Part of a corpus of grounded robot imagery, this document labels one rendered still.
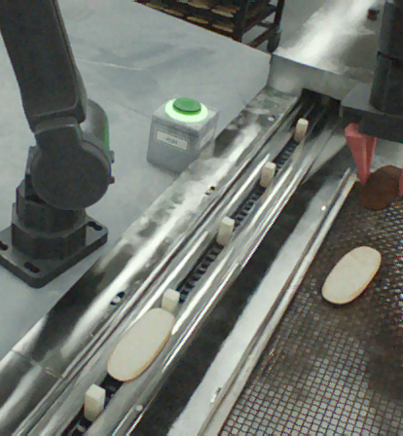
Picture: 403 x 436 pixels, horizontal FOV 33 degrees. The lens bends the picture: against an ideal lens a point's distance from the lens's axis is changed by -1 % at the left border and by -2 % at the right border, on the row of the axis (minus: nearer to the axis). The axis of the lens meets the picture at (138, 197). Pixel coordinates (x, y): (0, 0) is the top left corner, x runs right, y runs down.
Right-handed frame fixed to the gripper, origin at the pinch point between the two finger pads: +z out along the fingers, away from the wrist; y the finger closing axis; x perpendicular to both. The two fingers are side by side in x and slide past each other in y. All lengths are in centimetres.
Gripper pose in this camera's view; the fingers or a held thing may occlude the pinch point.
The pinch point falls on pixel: (384, 182)
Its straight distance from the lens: 76.6
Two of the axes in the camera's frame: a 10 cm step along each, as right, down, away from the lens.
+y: -8.4, -2.7, 4.8
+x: -5.5, 4.5, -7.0
